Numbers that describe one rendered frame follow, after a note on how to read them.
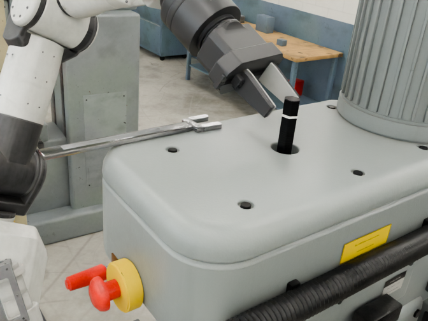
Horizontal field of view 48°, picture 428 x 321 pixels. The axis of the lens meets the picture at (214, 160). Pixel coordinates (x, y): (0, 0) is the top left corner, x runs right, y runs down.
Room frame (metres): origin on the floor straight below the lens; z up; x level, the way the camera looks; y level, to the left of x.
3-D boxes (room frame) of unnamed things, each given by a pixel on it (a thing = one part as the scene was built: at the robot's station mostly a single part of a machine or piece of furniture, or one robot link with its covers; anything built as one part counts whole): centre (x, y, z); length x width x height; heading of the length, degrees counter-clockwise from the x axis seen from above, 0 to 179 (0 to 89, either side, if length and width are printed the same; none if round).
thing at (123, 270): (0.44, 0.09, 1.76); 0.06 x 0.02 x 0.06; 38
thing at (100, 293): (0.42, 0.11, 1.76); 0.04 x 0.03 x 0.04; 38
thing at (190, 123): (0.56, 0.10, 1.89); 0.24 x 0.04 x 0.01; 128
